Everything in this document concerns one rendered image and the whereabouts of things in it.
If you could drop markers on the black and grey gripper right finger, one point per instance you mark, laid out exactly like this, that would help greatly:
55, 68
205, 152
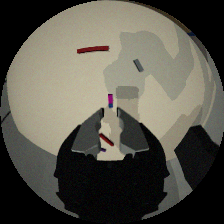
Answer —
138, 140

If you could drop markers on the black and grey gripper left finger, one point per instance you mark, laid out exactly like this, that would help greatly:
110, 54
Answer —
83, 140

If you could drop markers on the grey rod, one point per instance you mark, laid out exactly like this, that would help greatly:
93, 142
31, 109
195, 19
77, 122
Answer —
138, 65

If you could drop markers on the dark red rod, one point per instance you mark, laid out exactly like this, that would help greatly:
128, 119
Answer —
91, 49
106, 139

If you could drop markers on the magenta rod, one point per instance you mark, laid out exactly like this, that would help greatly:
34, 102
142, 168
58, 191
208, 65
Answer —
110, 98

